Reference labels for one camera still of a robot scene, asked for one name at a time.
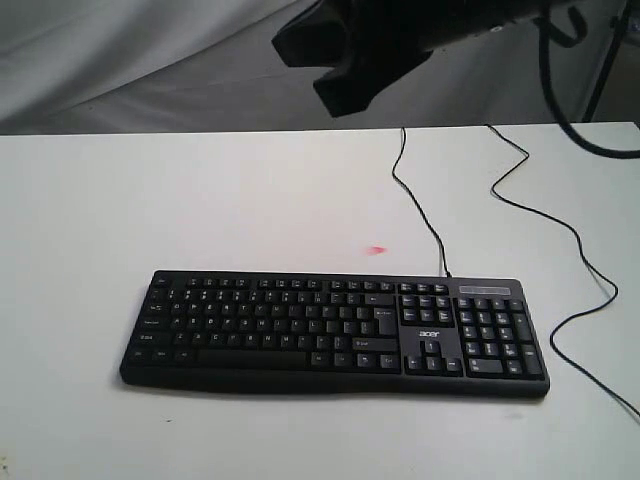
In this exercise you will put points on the red mark on table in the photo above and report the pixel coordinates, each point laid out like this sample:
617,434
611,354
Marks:
376,250

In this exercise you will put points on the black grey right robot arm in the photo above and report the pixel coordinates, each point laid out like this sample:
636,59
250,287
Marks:
560,22

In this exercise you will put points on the black acer keyboard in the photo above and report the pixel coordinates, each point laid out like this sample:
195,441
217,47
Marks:
303,333

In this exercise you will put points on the black tripod stand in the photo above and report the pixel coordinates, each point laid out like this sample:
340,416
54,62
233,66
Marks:
619,25

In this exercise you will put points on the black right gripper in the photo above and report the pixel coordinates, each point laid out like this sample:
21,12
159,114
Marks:
369,44

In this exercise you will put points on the white backdrop cloth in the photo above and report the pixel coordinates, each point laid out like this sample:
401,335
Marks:
207,66

